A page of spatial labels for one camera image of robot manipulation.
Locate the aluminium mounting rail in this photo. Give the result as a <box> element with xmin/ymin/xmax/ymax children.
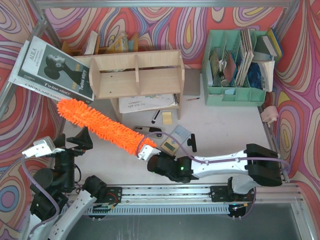
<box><xmin>120</xmin><ymin>183</ymin><xmax>303</xmax><ymax>205</ymax></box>

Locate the white book under top book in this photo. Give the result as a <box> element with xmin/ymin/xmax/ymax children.
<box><xmin>8</xmin><ymin>40</ymin><xmax>70</xmax><ymax>101</ymax></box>

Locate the mint green desk organizer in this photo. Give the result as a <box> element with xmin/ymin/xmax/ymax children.
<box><xmin>201</xmin><ymin>30</ymin><xmax>266</xmax><ymax>107</ymax></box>

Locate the blue yellow book in organizer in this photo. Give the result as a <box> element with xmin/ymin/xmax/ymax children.
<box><xmin>261</xmin><ymin>28</ymin><xmax>283</xmax><ymax>58</ymax></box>

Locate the wooden bookshelf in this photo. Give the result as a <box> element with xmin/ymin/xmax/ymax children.
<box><xmin>75</xmin><ymin>50</ymin><xmax>185</xmax><ymax>122</ymax></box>

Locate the spiral notebook under shelf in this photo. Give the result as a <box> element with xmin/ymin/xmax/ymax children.
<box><xmin>119</xmin><ymin>93</ymin><xmax>178</xmax><ymax>114</ymax></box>

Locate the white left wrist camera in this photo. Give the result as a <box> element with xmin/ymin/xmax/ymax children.
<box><xmin>22</xmin><ymin>136</ymin><xmax>65</xmax><ymax>158</ymax></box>

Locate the yellow sticky notes pad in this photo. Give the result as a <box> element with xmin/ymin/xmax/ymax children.
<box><xmin>162</xmin><ymin>111</ymin><xmax>173</xmax><ymax>125</ymax></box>

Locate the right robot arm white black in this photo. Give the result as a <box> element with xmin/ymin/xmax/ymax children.
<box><xmin>139</xmin><ymin>143</ymin><xmax>282</xmax><ymax>195</ymax></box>

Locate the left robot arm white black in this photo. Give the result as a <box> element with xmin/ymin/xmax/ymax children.
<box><xmin>21</xmin><ymin>127</ymin><xmax>107</xmax><ymax>240</ymax></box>

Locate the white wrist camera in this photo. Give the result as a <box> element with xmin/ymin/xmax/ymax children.
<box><xmin>22</xmin><ymin>136</ymin><xmax>65</xmax><ymax>158</ymax></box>
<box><xmin>137</xmin><ymin>144</ymin><xmax>161</xmax><ymax>162</ymax></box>

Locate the orange chenille duster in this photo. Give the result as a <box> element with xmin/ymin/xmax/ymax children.
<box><xmin>56</xmin><ymin>98</ymin><xmax>157</xmax><ymax>155</ymax></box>

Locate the open white book in organizer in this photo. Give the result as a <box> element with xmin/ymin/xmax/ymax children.
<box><xmin>258</xmin><ymin>60</ymin><xmax>275</xmax><ymax>92</ymax></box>

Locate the silver black stapler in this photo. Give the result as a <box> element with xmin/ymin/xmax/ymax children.
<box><xmin>133</xmin><ymin>126</ymin><xmax>163</xmax><ymax>139</ymax></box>

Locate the black white Twins story book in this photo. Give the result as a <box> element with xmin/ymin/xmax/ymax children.
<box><xmin>18</xmin><ymin>36</ymin><xmax>95</xmax><ymax>104</ymax></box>

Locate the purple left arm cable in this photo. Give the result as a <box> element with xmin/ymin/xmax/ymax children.
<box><xmin>20</xmin><ymin>156</ymin><xmax>63</xmax><ymax>233</ymax></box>

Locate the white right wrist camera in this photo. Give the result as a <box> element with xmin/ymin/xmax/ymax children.
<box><xmin>137</xmin><ymin>144</ymin><xmax>161</xmax><ymax>162</ymax></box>

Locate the small calculator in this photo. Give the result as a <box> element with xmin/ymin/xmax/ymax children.
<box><xmin>160</xmin><ymin>125</ymin><xmax>191</xmax><ymax>155</ymax></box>

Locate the brown wooden book rack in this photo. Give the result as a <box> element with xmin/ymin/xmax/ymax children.
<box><xmin>60</xmin><ymin>32</ymin><xmax>140</xmax><ymax>57</ymax></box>

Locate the black white marker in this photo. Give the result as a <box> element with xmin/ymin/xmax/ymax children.
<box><xmin>151</xmin><ymin>110</ymin><xmax>162</xmax><ymax>124</ymax></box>

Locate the stack of thin beige books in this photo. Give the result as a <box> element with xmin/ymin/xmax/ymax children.
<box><xmin>235</xmin><ymin>28</ymin><xmax>254</xmax><ymax>87</ymax></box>

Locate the pink pig figurine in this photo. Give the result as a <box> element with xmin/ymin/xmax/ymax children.
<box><xmin>260</xmin><ymin>105</ymin><xmax>279</xmax><ymax>128</ymax></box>

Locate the red booklet in organizer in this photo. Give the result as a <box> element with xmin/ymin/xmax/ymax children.
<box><xmin>221</xmin><ymin>51</ymin><xmax>237</xmax><ymax>86</ymax></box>

